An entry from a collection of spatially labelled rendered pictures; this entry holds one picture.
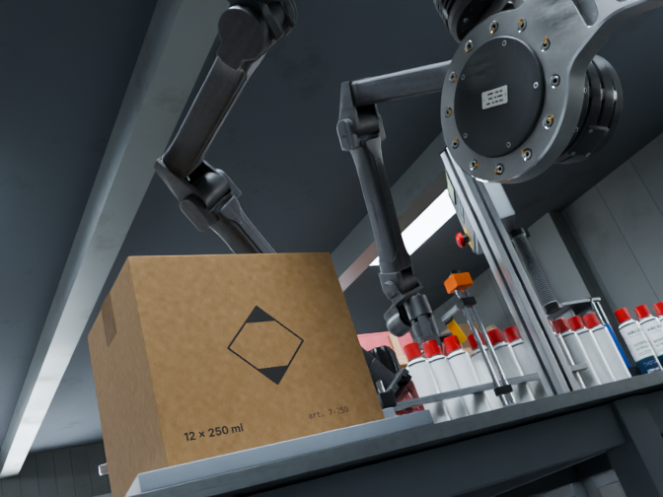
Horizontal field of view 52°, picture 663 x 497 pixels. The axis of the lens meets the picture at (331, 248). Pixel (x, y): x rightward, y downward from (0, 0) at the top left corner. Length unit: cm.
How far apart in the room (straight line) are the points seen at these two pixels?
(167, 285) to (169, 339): 7
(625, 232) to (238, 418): 585
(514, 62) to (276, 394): 48
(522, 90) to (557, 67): 5
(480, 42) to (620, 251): 573
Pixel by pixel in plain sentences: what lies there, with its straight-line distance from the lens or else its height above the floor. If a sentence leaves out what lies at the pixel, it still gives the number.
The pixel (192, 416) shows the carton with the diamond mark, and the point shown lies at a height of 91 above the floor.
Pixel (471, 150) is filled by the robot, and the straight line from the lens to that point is 87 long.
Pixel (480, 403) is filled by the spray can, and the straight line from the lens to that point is 148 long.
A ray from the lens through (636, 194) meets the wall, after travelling 646.
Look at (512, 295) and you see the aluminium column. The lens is 151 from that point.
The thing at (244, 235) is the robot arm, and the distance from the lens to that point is 129.
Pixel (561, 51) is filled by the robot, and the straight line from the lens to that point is 79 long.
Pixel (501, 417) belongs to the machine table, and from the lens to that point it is 93.
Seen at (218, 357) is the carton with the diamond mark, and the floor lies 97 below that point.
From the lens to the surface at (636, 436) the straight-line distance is 112.
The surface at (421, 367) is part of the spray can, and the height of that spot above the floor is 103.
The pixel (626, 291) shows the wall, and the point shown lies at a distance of 654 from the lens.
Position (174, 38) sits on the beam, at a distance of 311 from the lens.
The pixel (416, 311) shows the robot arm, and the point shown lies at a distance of 159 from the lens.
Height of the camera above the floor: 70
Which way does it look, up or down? 25 degrees up
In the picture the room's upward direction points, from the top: 19 degrees counter-clockwise
